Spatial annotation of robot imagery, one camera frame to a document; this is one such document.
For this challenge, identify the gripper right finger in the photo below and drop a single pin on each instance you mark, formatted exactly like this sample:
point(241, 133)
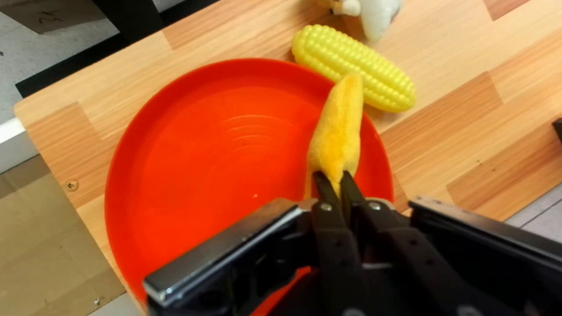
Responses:
point(421, 259)

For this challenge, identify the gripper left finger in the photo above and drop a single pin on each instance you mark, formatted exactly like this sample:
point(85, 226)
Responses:
point(333, 245)

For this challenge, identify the plush carrot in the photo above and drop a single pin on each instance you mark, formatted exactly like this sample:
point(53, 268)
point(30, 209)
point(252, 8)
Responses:
point(336, 131)

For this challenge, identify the orange plate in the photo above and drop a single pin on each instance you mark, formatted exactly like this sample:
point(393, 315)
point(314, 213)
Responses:
point(210, 166)

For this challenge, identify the yellow toy corn cob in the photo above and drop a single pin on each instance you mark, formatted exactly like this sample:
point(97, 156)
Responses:
point(351, 61)

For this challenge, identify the white plush toy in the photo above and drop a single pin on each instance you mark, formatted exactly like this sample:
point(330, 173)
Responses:
point(377, 17)

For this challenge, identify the brown cardboard sheet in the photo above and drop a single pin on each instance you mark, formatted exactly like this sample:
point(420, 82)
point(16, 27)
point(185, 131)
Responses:
point(44, 245)

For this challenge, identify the cardboard box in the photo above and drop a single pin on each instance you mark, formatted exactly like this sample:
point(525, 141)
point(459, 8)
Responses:
point(48, 15)

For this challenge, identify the black frame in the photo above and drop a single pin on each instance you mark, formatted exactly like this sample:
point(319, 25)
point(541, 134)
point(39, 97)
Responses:
point(127, 22)

